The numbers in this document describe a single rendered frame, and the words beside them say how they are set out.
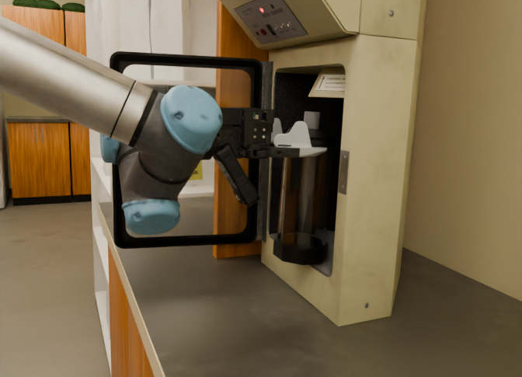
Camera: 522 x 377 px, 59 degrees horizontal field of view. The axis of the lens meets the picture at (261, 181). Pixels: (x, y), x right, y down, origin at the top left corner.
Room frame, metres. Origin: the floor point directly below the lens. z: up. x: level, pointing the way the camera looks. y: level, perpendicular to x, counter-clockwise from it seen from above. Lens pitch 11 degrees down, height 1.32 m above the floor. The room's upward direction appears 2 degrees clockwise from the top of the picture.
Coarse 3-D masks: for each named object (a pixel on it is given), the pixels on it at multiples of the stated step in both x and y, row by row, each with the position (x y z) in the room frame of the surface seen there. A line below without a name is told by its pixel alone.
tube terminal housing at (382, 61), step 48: (384, 0) 0.72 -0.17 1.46; (288, 48) 0.91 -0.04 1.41; (336, 48) 0.76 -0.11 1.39; (384, 48) 0.73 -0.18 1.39; (384, 96) 0.73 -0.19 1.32; (384, 144) 0.73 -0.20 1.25; (384, 192) 0.74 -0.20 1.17; (336, 240) 0.73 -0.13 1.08; (384, 240) 0.74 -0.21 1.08; (336, 288) 0.72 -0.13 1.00; (384, 288) 0.74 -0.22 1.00
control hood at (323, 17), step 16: (224, 0) 0.93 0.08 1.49; (240, 0) 0.88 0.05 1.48; (288, 0) 0.75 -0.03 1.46; (304, 0) 0.72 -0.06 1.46; (320, 0) 0.69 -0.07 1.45; (336, 0) 0.69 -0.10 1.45; (352, 0) 0.70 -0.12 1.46; (304, 16) 0.75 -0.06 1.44; (320, 16) 0.72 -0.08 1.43; (336, 16) 0.69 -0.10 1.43; (352, 16) 0.70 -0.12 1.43; (320, 32) 0.75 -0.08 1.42; (336, 32) 0.71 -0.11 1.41; (352, 32) 0.70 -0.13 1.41; (272, 48) 0.96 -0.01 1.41
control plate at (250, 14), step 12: (264, 0) 0.81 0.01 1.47; (276, 0) 0.78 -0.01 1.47; (240, 12) 0.92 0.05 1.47; (252, 12) 0.88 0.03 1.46; (264, 12) 0.84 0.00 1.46; (276, 12) 0.81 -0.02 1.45; (288, 12) 0.78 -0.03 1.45; (252, 24) 0.91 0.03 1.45; (264, 24) 0.88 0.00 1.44; (276, 24) 0.84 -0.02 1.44; (300, 24) 0.78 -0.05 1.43; (264, 36) 0.91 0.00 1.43; (276, 36) 0.87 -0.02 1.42; (288, 36) 0.84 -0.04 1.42; (300, 36) 0.81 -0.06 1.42
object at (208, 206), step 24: (144, 72) 0.92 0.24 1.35; (168, 72) 0.93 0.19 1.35; (192, 72) 0.94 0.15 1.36; (216, 72) 0.96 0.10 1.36; (240, 72) 0.97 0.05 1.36; (216, 96) 0.96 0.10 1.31; (240, 96) 0.97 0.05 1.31; (216, 168) 0.96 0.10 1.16; (192, 192) 0.94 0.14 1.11; (216, 192) 0.96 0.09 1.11; (192, 216) 0.94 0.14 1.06; (216, 216) 0.96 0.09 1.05; (240, 216) 0.97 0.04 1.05
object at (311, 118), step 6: (306, 114) 0.82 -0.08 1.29; (312, 114) 0.81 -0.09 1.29; (318, 114) 0.82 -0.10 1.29; (306, 120) 0.82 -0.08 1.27; (312, 120) 0.81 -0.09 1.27; (318, 120) 0.82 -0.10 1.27; (312, 126) 0.81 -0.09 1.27; (318, 126) 0.82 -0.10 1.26; (288, 132) 0.81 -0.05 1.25; (312, 132) 0.79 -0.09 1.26; (318, 132) 0.79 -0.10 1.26; (324, 132) 0.79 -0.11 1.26; (330, 132) 0.81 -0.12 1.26; (324, 138) 0.79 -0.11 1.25; (330, 138) 0.79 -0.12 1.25
